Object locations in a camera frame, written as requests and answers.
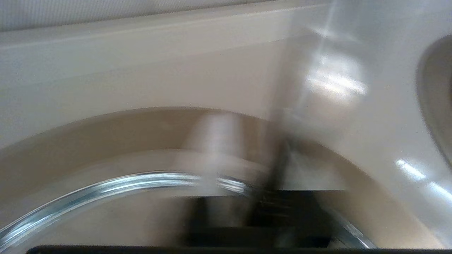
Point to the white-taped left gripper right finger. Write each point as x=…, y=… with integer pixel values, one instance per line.
x=289, y=211

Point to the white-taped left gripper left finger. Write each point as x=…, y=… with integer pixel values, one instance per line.
x=215, y=155

